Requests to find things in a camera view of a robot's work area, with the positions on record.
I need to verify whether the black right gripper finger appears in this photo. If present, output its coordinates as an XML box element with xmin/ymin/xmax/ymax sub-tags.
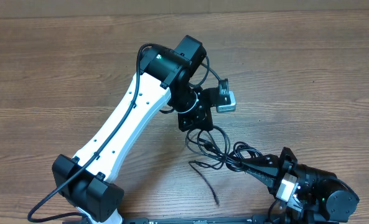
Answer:
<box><xmin>241</xmin><ymin>154</ymin><xmax>279</xmax><ymax>174</ymax></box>
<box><xmin>246</xmin><ymin>169</ymin><xmax>278</xmax><ymax>191</ymax></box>

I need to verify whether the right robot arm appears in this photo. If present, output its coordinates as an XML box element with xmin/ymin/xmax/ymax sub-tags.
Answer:
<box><xmin>241</xmin><ymin>147</ymin><xmax>360</xmax><ymax>223</ymax></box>

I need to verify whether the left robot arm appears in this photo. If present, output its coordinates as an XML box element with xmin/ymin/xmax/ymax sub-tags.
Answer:
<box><xmin>52</xmin><ymin>36</ymin><xmax>235</xmax><ymax>223</ymax></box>

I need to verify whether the black usb cable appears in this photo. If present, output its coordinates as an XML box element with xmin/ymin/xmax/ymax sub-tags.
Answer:
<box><xmin>185</xmin><ymin>125</ymin><xmax>264</xmax><ymax>207</ymax></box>

